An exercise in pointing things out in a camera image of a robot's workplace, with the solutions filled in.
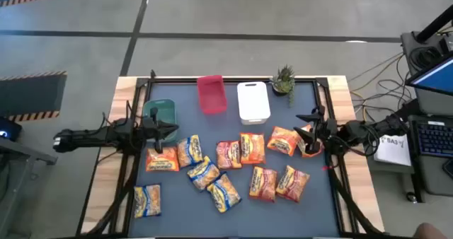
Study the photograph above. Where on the orange Maruchan ramen pack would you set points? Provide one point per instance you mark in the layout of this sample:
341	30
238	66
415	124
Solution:
283	140
252	147
302	150
162	160

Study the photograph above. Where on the black pole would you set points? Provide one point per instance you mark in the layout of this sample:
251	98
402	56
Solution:
437	25

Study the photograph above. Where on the white paper sign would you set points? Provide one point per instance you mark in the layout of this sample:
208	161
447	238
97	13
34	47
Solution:
393	148

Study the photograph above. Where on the monitor with blue screen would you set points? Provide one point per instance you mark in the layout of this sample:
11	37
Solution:
435	78

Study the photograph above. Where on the black backlit keyboard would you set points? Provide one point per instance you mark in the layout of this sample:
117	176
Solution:
435	138

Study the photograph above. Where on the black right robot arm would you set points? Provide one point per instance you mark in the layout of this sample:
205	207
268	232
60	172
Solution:
371	129

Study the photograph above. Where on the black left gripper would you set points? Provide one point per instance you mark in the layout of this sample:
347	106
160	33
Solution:
150	131

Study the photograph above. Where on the grey equipment cart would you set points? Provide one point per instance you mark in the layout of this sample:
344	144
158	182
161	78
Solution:
431	175

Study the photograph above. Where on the black device with blue light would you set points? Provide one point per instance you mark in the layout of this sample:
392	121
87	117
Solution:
7	129

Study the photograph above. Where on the black diagonal stand bar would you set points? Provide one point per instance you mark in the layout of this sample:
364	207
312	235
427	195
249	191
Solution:
414	107

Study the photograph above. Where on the blue Maruchan ramen pack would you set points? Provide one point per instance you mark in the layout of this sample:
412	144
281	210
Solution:
203	173
223	192
147	200

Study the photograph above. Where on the red Maruchan ramen pack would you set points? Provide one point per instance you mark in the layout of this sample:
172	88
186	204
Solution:
228	155
293	183
263	183

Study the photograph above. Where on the cart caster wheel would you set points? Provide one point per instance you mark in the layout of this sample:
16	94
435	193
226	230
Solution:
411	196

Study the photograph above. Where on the potted green succulent plant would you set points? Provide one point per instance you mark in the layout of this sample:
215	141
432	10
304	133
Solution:
284	81

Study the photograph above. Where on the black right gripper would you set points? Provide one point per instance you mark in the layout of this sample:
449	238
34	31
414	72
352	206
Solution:
327	129

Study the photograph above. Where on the pink plastic bin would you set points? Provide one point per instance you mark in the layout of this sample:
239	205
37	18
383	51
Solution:
211	94

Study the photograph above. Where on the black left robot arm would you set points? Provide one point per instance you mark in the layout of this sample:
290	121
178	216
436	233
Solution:
88	136

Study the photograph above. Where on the grey side table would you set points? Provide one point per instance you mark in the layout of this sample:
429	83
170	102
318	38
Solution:
17	168

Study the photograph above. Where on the white plastic bin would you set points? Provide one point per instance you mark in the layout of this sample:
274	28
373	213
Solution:
253	103

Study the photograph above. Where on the person's hand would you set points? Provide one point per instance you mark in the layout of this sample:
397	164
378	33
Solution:
430	232

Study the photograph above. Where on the small red tag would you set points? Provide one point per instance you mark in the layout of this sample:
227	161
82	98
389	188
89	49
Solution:
327	167

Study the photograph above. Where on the teal plastic bin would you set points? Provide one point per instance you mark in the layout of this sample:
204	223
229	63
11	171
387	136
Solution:
166	108

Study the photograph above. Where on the yellow ramen packet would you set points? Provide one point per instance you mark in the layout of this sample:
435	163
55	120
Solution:
189	150

